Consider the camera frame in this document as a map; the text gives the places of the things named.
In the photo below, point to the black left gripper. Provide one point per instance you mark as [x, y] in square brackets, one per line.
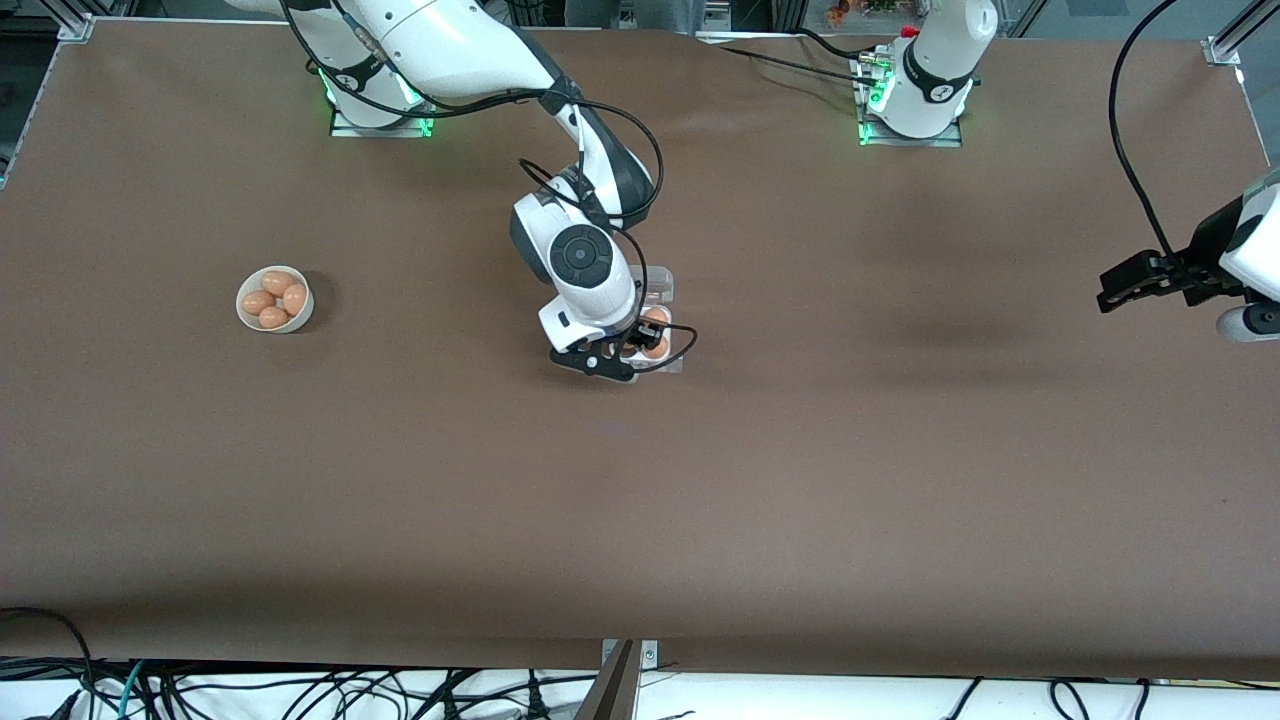
[1203, 252]

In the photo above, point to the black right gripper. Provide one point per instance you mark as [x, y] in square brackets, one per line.
[633, 340]

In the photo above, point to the clear plastic egg carton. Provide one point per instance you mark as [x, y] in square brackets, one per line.
[660, 285]

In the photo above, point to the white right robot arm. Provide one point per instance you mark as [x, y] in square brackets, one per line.
[450, 40]

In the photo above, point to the white round bowl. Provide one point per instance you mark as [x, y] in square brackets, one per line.
[295, 324]

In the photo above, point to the colourful background object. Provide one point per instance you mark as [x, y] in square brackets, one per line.
[845, 10]

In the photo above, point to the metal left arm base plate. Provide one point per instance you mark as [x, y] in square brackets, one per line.
[945, 141]

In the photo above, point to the aluminium frame profile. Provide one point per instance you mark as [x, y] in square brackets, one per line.
[72, 22]
[1240, 35]

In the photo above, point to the silver metal bracket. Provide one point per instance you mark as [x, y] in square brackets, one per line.
[650, 655]

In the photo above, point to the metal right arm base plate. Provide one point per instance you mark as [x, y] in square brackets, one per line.
[400, 131]

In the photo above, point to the dark metal post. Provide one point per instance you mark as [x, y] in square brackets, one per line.
[612, 690]

